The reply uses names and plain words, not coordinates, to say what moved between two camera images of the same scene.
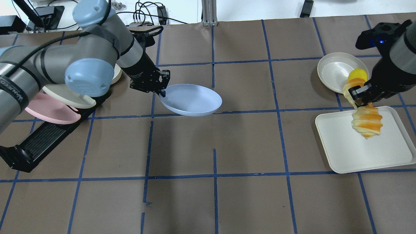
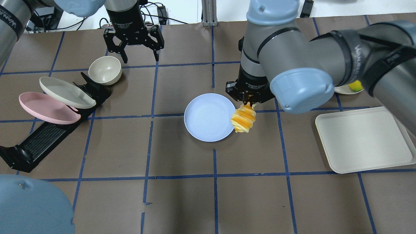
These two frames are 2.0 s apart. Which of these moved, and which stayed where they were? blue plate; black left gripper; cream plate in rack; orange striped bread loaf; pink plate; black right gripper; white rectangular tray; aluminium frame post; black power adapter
Moved: black right gripper; blue plate; black left gripper; orange striped bread loaf
Stayed: pink plate; white rectangular tray; black power adapter; cream plate in rack; aluminium frame post
